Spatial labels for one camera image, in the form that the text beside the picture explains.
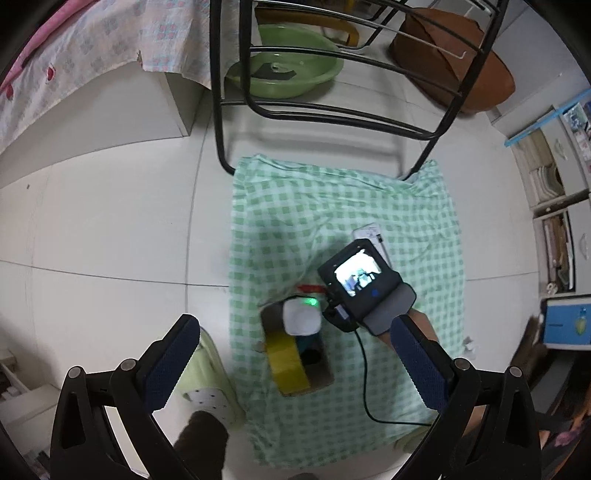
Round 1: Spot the black cable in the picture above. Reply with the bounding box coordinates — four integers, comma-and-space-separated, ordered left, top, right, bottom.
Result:
352, 329, 433, 428

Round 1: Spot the black metal chair frame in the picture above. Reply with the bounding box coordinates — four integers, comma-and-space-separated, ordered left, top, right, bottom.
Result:
208, 0, 509, 182

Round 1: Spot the person's right hand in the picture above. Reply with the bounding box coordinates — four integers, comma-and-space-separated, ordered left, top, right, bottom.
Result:
378, 308, 439, 350

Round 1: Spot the crumpled white paper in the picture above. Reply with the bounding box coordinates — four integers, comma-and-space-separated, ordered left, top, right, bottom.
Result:
463, 336, 478, 360

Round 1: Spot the green checkered cloth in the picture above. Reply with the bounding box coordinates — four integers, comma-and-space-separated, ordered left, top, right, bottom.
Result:
229, 155, 465, 468

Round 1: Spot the floral bed sheet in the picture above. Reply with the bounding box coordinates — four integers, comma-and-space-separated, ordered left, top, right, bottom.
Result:
1, 1, 211, 149

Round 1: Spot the light green slipper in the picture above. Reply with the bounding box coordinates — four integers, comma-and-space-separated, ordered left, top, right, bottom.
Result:
175, 329, 243, 430

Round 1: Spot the white bookshelf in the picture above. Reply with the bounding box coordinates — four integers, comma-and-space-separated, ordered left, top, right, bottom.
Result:
505, 89, 590, 298

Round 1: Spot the dark sock foot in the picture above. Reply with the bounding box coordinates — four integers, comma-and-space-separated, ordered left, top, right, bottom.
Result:
173, 411, 229, 480

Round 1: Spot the cardboard box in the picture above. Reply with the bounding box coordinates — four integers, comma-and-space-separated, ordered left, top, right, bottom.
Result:
259, 295, 334, 397

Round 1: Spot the green plastic basin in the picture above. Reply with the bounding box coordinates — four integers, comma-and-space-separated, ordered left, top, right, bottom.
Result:
250, 24, 344, 99

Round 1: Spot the white camera puck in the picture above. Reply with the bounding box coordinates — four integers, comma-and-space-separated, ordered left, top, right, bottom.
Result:
283, 296, 322, 337

